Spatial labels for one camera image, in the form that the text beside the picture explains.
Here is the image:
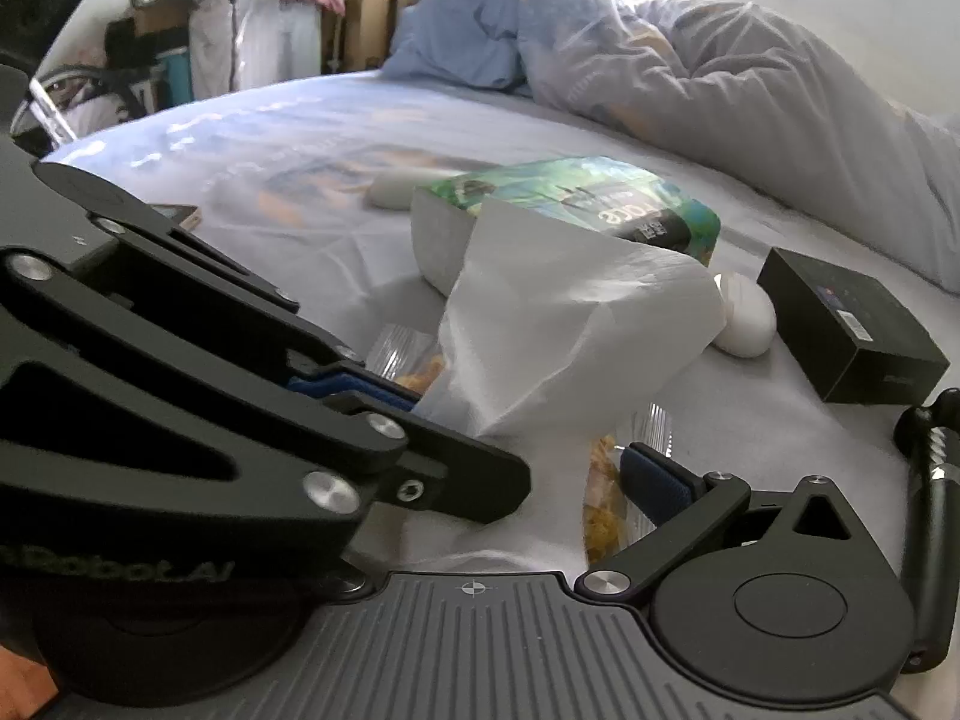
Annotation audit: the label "white egg-shaped case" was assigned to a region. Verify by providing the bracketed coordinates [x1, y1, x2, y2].
[708, 271, 778, 358]

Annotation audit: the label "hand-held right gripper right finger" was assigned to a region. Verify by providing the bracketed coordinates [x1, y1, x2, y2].
[574, 441, 902, 605]

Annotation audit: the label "clear snack bag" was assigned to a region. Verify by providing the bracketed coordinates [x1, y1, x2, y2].
[366, 321, 677, 572]

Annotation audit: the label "white tissue sheet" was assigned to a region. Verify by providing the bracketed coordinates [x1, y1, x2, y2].
[411, 198, 729, 445]

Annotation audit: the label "grey-blue duvet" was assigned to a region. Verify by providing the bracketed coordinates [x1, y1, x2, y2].
[381, 0, 960, 295]

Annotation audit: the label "white storage bag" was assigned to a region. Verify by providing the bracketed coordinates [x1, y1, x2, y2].
[187, 0, 325, 100]

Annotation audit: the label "brown cardboard box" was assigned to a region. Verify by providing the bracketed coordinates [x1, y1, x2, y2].
[341, 0, 411, 74]

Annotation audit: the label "teal storage bin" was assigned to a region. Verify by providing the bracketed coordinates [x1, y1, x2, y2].
[166, 48, 195, 103]

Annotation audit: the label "black ball-headed massager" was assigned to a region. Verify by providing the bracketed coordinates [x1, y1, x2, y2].
[892, 388, 960, 677]

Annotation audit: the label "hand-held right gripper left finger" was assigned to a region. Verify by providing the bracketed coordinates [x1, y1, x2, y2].
[330, 564, 376, 601]

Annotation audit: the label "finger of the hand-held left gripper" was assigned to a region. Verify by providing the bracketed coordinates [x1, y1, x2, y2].
[88, 211, 362, 400]
[0, 246, 532, 541]

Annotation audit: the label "green tissue pack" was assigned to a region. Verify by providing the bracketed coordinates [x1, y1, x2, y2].
[409, 155, 723, 299]

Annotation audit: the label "black cardboard box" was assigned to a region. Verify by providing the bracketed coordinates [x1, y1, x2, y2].
[756, 245, 953, 407]

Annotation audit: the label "dark flat packet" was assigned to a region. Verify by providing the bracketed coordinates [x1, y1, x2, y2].
[148, 202, 203, 233]

